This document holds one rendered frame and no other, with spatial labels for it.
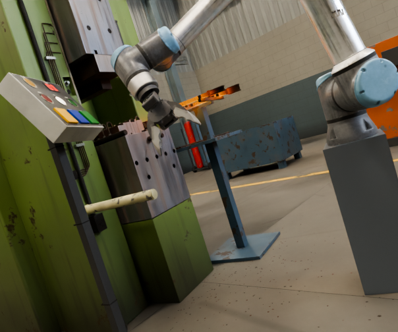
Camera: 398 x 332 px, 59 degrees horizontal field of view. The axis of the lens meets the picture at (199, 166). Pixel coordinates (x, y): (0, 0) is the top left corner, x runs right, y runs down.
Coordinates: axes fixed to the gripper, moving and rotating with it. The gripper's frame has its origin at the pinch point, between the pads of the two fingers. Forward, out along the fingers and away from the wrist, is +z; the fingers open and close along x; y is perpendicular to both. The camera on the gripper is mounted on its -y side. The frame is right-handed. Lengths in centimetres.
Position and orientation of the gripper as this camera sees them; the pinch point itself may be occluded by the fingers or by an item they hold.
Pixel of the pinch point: (180, 140)
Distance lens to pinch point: 103.7
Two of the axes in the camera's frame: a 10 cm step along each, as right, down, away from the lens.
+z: 5.6, 7.9, -2.5
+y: 2.6, 1.2, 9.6
